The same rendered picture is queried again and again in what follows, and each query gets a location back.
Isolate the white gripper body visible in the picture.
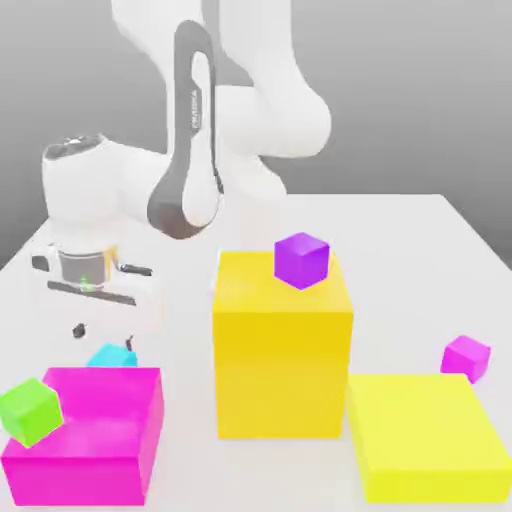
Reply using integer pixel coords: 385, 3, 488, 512
38, 275, 162, 327

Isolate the small cyan cube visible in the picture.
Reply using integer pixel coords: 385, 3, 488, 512
86, 342, 139, 368

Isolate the small green cube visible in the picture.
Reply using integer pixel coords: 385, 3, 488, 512
0, 377, 64, 448

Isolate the small purple cube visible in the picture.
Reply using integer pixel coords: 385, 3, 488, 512
274, 232, 330, 291

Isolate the small magenta cube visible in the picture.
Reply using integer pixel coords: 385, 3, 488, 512
440, 334, 492, 384

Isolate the large magenta box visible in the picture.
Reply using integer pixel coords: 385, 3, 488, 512
0, 366, 165, 507

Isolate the large tall yellow box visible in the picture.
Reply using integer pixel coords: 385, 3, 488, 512
212, 250, 354, 440

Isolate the large flat lemon yellow box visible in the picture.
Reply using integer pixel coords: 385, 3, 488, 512
345, 373, 512, 504

